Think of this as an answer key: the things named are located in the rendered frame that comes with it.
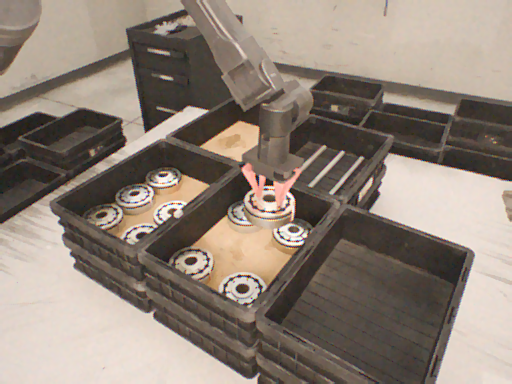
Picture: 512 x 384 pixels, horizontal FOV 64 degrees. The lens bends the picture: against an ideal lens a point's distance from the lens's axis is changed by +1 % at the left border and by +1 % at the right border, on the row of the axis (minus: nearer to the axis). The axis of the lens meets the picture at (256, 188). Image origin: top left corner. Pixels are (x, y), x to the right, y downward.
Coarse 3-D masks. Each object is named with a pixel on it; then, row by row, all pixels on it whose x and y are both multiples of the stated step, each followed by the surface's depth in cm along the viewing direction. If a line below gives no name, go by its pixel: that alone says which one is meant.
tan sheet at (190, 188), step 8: (184, 176) 126; (144, 184) 123; (184, 184) 123; (192, 184) 123; (200, 184) 123; (176, 192) 119; (184, 192) 119; (192, 192) 119; (200, 192) 119; (160, 200) 116; (168, 200) 116; (176, 200) 116; (184, 200) 116; (152, 208) 113; (128, 216) 111; (136, 216) 111; (144, 216) 111; (152, 216) 111; (128, 224) 108; (136, 224) 108; (120, 232) 105
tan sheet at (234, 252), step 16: (224, 224) 108; (208, 240) 103; (224, 240) 103; (240, 240) 103; (256, 240) 103; (272, 240) 103; (224, 256) 98; (240, 256) 98; (256, 256) 98; (272, 256) 98; (288, 256) 98; (224, 272) 94; (240, 272) 94; (256, 272) 94; (272, 272) 94
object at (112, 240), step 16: (176, 144) 122; (128, 160) 115; (224, 160) 115; (96, 176) 108; (224, 176) 109; (64, 208) 97; (80, 224) 94; (160, 224) 93; (112, 240) 89; (144, 240) 88
